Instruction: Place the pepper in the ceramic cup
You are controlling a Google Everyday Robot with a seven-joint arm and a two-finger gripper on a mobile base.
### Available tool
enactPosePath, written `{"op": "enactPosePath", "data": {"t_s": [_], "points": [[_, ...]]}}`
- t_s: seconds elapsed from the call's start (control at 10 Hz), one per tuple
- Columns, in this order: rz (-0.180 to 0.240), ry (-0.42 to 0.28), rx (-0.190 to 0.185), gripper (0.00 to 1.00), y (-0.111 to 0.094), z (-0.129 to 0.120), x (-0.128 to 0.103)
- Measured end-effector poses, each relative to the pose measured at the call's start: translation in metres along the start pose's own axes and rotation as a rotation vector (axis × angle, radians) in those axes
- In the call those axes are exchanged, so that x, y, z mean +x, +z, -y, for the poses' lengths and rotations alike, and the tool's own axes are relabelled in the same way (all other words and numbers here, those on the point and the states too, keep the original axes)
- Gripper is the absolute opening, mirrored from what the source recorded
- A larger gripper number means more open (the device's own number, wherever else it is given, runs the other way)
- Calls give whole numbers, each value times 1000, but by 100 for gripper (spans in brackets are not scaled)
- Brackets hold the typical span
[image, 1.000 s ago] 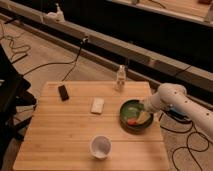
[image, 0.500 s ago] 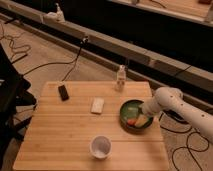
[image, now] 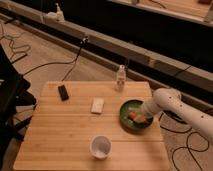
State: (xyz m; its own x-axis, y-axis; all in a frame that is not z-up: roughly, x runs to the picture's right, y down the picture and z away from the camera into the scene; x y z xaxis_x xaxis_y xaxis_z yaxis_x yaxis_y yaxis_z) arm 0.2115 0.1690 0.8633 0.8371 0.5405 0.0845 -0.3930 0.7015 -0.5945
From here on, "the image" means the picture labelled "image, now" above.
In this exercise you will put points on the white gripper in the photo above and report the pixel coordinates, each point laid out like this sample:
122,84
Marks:
146,110

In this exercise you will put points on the red orange pepper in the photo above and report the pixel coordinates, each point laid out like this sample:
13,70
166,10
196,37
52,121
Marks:
130,116

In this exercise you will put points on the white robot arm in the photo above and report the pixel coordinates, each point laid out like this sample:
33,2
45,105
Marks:
168,99

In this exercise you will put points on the white ceramic cup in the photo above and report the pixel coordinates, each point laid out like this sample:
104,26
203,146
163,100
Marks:
100,147

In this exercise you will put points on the green bowl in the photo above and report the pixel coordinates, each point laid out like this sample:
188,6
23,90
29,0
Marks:
130,106

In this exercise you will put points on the white rectangular block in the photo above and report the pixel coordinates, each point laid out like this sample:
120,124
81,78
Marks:
97,105

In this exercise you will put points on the clear plastic bottle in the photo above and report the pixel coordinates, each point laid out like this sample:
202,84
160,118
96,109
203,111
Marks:
120,78

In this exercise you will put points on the black rectangular block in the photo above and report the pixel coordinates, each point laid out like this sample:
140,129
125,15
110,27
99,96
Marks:
63,93

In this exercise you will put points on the black chair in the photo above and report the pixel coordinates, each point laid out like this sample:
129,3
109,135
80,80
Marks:
13,93

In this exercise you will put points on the white object on rail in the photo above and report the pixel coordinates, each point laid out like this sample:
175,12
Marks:
58,15

